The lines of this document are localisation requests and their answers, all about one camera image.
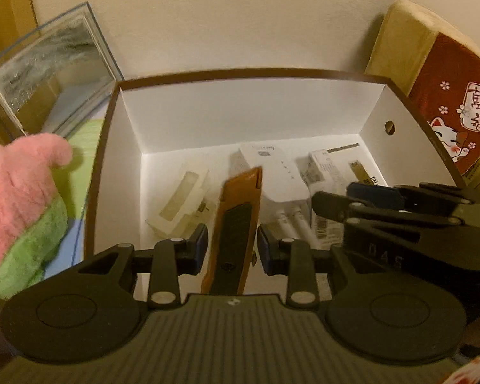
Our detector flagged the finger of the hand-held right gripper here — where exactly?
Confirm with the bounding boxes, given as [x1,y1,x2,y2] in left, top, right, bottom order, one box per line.
[312,191,465,233]
[346,182,480,211]

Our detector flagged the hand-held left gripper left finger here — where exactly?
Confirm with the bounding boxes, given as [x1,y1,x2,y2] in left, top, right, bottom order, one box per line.
[78,224,209,308]

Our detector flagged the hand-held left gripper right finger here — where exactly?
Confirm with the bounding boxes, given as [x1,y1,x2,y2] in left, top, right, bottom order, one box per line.
[257,224,369,308]

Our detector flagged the white and brown product box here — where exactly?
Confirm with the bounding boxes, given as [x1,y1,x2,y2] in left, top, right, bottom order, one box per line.
[300,143,389,193]

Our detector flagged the orange utility knife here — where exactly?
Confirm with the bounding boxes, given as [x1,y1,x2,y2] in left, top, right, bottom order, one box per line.
[200,166,265,296]

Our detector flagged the white plastic bracket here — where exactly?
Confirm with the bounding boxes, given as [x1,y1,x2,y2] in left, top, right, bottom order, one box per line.
[146,160,217,237]

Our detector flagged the white router with antennas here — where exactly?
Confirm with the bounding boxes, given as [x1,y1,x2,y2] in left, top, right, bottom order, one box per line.
[237,141,317,246]

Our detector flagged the brown cardboard box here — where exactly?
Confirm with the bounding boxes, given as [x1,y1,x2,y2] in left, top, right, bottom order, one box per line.
[82,68,470,305]

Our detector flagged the red cat print cushion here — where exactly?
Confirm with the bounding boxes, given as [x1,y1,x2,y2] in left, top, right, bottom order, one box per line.
[364,0,480,190]

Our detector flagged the red white printed cloth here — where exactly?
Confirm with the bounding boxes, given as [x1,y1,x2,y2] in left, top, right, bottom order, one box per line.
[444,357,480,384]

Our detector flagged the pink starfish plush toy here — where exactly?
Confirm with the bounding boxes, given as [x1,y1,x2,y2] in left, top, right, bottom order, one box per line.
[0,132,75,300]

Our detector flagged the framed landscape picture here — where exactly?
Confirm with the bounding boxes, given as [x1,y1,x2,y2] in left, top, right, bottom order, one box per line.
[0,2,124,141]

